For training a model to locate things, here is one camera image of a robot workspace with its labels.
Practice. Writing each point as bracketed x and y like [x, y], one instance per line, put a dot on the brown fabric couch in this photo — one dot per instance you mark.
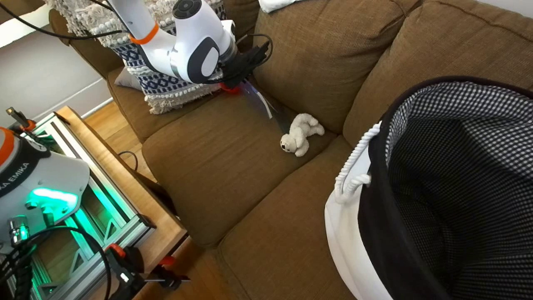
[254, 213]

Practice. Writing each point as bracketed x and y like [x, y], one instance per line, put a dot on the white black tote bag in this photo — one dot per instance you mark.
[435, 203]

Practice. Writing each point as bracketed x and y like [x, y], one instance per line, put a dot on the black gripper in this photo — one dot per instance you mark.
[239, 68]

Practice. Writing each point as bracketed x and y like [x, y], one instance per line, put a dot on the white cloth on backrest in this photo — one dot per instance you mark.
[274, 6]

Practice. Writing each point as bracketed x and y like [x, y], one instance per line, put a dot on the small white plush toy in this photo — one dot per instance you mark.
[295, 141]

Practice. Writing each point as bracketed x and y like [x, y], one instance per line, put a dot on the red black clamp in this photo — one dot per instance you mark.
[129, 268]

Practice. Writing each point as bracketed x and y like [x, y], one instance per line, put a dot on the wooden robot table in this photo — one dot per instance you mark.
[64, 203]

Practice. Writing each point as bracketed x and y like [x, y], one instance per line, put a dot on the red small object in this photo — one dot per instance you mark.
[230, 89]

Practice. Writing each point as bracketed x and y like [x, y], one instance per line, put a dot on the purple book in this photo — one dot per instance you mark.
[260, 103]

